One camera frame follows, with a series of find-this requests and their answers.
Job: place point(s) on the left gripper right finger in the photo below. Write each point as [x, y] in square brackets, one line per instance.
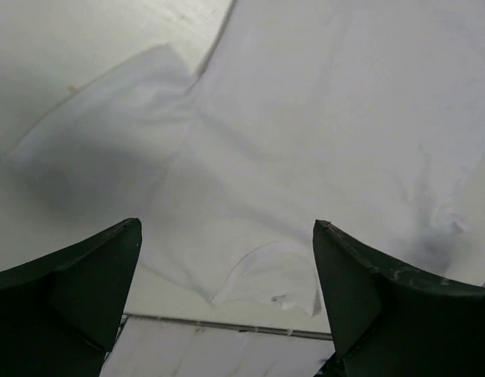
[390, 318]

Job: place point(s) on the white t-shirt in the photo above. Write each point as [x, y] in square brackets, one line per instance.
[369, 114]

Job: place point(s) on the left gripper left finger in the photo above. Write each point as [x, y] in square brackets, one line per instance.
[60, 314]

